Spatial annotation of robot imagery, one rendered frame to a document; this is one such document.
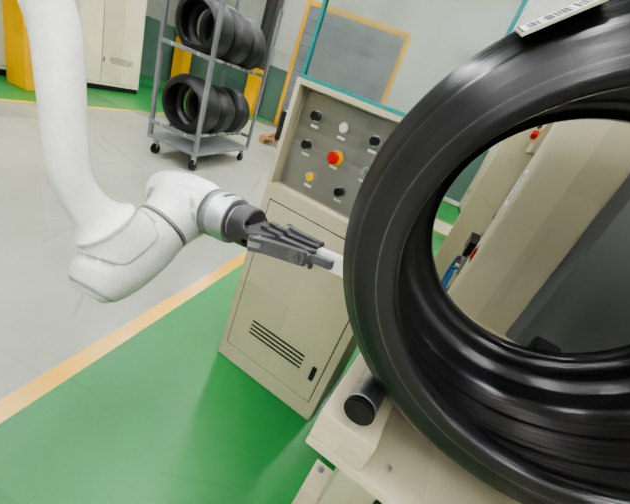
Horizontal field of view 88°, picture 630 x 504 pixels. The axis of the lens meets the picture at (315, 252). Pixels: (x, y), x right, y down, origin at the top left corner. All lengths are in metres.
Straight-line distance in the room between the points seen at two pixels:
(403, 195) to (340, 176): 0.83
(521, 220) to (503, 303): 0.17
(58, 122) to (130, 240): 0.18
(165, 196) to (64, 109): 0.18
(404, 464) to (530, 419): 0.21
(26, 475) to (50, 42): 1.20
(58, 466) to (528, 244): 1.43
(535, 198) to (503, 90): 0.40
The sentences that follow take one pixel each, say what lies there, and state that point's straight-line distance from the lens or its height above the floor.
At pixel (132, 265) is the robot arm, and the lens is 0.60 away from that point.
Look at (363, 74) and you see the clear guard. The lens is 1.17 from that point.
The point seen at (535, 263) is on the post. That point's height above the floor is 1.11.
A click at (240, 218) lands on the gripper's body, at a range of 0.58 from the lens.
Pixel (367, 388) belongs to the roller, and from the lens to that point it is 0.51.
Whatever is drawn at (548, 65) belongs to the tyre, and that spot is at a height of 1.33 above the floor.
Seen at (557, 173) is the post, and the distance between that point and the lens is 0.73.
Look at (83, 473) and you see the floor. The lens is 1.43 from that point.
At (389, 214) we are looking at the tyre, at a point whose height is 1.17.
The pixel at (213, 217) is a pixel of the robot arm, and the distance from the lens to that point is 0.60.
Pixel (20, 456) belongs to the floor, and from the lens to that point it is 1.49.
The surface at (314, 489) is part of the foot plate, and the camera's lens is 1.49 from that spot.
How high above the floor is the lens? 1.25
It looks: 25 degrees down
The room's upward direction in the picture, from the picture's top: 22 degrees clockwise
